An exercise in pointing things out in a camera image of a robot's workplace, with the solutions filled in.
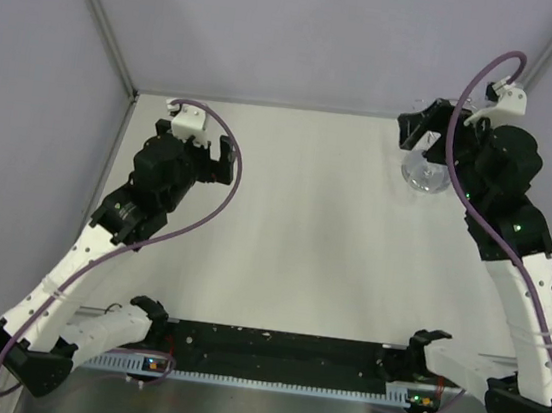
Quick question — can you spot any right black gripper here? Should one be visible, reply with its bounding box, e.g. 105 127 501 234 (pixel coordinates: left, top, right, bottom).
387 95 506 211

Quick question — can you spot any clear wine glass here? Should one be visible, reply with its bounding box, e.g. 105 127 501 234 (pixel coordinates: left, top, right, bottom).
397 92 464 198

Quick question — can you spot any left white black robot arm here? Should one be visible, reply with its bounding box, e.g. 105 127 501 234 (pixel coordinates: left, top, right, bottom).
0 120 243 398

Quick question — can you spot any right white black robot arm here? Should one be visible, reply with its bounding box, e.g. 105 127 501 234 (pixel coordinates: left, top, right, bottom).
404 110 552 413

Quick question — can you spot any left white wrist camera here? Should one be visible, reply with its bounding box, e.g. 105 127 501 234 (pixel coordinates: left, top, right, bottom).
166 98 210 148

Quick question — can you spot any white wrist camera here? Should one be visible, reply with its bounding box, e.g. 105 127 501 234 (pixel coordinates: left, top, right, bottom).
166 98 210 148
463 78 528 128

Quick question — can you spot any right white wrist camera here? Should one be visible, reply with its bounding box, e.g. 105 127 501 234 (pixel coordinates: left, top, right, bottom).
463 78 528 128

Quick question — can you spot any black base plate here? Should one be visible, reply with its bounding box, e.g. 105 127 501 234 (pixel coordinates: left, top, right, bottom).
142 312 466 406

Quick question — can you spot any aluminium frame rail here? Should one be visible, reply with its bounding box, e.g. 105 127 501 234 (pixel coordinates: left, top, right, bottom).
84 0 138 101

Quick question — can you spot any slotted cable duct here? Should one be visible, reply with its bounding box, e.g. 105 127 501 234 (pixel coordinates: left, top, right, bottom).
82 352 439 413

